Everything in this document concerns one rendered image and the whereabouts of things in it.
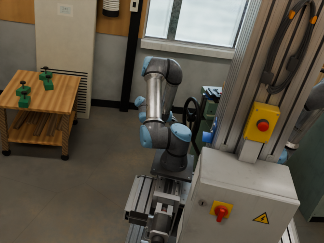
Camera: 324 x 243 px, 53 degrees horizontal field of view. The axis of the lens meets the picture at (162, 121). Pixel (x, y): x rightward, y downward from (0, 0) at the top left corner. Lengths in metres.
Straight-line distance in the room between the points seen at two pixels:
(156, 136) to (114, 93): 2.13
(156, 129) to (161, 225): 0.46
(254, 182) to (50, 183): 1.94
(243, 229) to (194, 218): 0.18
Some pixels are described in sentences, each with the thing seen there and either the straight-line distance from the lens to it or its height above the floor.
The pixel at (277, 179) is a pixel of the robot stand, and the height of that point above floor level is 1.23.
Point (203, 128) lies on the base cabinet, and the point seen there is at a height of 0.64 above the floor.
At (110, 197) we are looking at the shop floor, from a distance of 2.69.
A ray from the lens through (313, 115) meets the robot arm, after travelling 1.74.
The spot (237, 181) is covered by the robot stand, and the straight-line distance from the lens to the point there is 1.15.
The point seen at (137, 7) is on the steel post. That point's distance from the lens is 3.26.
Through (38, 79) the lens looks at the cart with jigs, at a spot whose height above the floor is 0.53.
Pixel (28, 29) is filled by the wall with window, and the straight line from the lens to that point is 3.54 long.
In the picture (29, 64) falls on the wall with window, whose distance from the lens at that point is 3.68.
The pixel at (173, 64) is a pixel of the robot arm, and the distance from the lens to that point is 1.84.
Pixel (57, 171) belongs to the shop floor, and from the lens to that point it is 2.89.
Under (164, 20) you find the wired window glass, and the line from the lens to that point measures 3.50.
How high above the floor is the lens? 1.94
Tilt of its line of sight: 32 degrees down
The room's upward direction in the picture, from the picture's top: 12 degrees clockwise
